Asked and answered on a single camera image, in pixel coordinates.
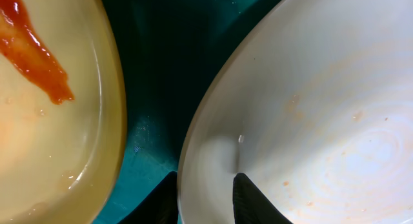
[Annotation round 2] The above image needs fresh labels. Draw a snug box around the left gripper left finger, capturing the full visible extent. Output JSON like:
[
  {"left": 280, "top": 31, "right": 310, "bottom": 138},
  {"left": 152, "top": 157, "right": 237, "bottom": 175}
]
[{"left": 119, "top": 171, "right": 178, "bottom": 224}]

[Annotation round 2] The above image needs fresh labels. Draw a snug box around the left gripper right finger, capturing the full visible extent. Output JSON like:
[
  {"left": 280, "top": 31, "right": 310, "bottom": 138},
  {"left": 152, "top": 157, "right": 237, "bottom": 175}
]
[{"left": 232, "top": 173, "right": 292, "bottom": 224}]

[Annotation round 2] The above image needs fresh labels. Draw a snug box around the white plate with small stains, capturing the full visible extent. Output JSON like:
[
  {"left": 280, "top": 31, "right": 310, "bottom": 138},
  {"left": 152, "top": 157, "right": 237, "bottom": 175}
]
[{"left": 178, "top": 0, "right": 412, "bottom": 223}]

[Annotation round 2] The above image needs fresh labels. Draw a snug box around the turquoise plastic tray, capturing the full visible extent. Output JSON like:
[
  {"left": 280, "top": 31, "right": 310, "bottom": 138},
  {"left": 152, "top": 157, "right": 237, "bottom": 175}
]
[{"left": 96, "top": 0, "right": 280, "bottom": 223}]

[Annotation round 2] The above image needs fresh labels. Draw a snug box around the yellow-green plate with ketchup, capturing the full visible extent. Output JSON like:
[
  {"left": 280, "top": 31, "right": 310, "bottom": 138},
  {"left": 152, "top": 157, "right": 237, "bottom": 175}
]
[{"left": 1, "top": 0, "right": 126, "bottom": 223}]

